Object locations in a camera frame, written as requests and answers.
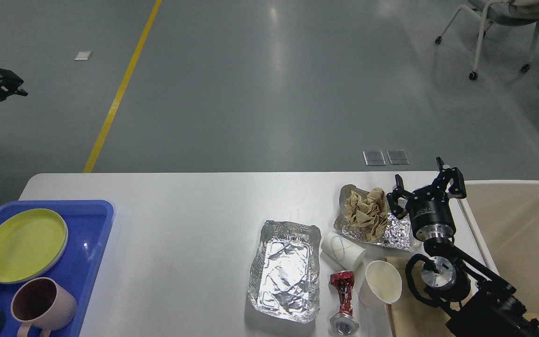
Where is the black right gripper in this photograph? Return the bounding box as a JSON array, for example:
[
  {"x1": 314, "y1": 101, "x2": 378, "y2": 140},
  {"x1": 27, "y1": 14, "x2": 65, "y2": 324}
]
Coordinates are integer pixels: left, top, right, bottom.
[{"x1": 386, "y1": 156, "x2": 467, "y2": 238}]

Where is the yellow plastic plate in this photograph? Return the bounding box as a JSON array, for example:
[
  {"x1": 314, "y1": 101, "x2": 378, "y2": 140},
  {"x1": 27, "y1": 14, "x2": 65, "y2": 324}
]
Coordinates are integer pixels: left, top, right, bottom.
[{"x1": 0, "y1": 208, "x2": 69, "y2": 284}]

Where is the pink mug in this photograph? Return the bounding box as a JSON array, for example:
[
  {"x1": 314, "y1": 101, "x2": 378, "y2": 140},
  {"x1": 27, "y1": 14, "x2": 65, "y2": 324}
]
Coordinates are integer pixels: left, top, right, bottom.
[{"x1": 10, "y1": 277, "x2": 77, "y2": 337}]

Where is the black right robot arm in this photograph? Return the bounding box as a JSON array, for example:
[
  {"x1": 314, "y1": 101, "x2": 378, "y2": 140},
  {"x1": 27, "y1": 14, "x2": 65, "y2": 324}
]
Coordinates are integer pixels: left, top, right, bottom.
[{"x1": 386, "y1": 157, "x2": 539, "y2": 337}]

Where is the small crumpled foil tray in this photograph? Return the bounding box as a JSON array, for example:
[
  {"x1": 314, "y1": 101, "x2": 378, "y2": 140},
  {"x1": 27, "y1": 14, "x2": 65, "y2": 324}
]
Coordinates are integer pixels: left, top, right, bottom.
[{"x1": 334, "y1": 185, "x2": 421, "y2": 252}]

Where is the right floor socket plate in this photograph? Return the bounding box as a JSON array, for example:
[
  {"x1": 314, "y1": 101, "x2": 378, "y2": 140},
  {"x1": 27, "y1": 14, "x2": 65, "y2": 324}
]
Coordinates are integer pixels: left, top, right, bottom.
[{"x1": 386, "y1": 149, "x2": 410, "y2": 166}]

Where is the floor socket plate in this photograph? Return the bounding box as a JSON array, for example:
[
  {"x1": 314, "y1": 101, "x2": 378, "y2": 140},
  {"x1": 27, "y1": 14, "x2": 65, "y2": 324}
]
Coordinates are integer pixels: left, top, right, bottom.
[
  {"x1": 362, "y1": 151, "x2": 386, "y2": 166},
  {"x1": 386, "y1": 149, "x2": 410, "y2": 166}
]

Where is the crumpled brown paper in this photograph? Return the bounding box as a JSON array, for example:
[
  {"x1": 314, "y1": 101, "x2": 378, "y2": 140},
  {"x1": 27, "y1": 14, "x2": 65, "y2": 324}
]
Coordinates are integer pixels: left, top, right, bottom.
[{"x1": 344, "y1": 188, "x2": 388, "y2": 242}]

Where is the left floor socket plate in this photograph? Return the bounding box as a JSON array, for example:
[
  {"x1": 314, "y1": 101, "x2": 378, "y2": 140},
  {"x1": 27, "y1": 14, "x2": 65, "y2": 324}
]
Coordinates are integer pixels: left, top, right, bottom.
[{"x1": 362, "y1": 151, "x2": 386, "y2": 166}]

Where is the lying white paper cup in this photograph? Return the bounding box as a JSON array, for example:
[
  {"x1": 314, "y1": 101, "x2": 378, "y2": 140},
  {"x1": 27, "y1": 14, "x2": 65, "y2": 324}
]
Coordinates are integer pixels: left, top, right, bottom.
[{"x1": 321, "y1": 232, "x2": 366, "y2": 271}]

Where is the crushed white paper cup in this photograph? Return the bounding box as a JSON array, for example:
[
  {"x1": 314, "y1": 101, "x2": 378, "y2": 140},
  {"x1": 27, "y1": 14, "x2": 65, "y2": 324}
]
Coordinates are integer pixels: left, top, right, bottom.
[{"x1": 359, "y1": 260, "x2": 402, "y2": 308}]

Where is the beige plastic bin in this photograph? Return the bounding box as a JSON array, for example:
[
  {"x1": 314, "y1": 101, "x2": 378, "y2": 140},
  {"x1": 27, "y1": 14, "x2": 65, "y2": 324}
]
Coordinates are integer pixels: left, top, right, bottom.
[{"x1": 464, "y1": 180, "x2": 539, "y2": 318}]

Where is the brown paper sheet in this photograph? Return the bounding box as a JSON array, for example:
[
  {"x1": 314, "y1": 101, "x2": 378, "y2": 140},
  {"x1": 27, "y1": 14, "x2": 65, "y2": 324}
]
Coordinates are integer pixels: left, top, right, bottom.
[{"x1": 386, "y1": 256, "x2": 454, "y2": 337}]

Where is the pale green plate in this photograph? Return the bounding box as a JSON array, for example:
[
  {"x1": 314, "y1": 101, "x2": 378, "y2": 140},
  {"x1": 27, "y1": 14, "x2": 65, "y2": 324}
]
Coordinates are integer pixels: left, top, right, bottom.
[{"x1": 0, "y1": 209, "x2": 69, "y2": 284}]

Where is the crushed red can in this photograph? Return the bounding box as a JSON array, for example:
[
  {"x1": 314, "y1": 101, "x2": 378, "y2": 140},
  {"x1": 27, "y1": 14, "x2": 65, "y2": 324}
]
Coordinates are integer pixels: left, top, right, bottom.
[{"x1": 329, "y1": 270, "x2": 359, "y2": 336}]

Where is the blue plastic tray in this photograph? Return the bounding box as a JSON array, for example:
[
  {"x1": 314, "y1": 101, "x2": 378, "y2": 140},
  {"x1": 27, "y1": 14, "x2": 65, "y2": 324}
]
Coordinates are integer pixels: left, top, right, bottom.
[{"x1": 0, "y1": 200, "x2": 114, "y2": 337}]

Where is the large foil tray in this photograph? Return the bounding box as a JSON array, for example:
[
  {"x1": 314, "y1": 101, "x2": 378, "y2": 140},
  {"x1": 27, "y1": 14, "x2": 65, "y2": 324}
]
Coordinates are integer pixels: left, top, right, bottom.
[{"x1": 247, "y1": 220, "x2": 321, "y2": 324}]

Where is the white office chair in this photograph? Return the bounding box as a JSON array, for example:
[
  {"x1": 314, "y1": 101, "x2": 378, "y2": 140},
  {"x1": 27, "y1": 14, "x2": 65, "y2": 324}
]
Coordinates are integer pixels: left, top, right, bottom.
[{"x1": 435, "y1": 0, "x2": 539, "y2": 81}]

